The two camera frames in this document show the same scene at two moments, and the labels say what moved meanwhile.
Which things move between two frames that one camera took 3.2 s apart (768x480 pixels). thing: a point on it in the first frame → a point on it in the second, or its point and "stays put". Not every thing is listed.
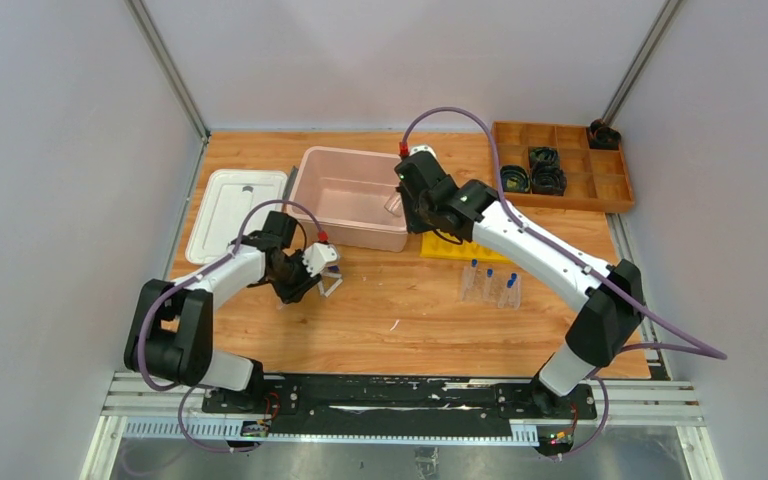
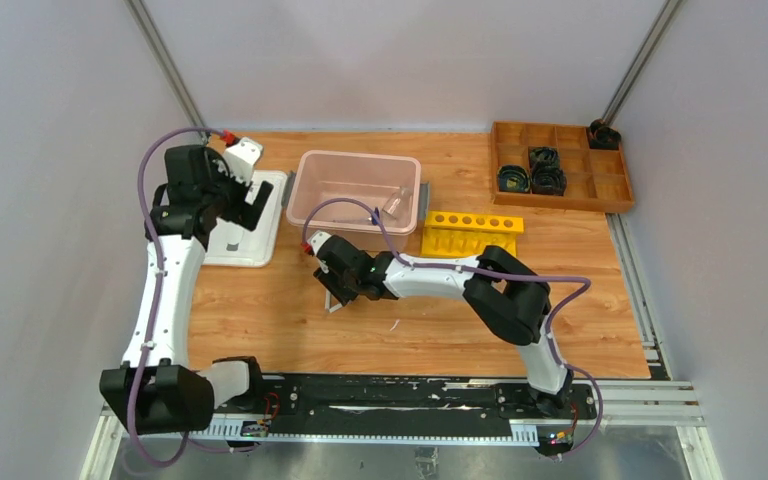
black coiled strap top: [538, 154] stays put
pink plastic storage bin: [346, 192] stays put
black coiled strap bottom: [546, 178] stays put
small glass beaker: [394, 204] stays put
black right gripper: [414, 226] → [328, 279]
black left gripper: [300, 282] → [255, 203]
